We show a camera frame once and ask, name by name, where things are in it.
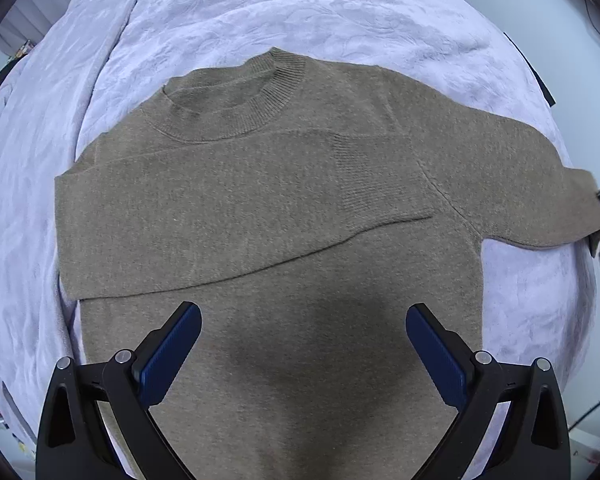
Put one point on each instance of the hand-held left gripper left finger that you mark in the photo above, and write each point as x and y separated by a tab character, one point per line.
167	355

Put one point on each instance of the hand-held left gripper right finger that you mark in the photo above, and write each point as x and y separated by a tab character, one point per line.
437	357

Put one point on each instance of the olive brown knit sweater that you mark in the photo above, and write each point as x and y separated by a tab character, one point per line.
280	220

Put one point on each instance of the black bed edge strip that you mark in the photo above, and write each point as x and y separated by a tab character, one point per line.
539	77

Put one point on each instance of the pale lavender fleece blanket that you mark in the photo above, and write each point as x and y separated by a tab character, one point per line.
190	25

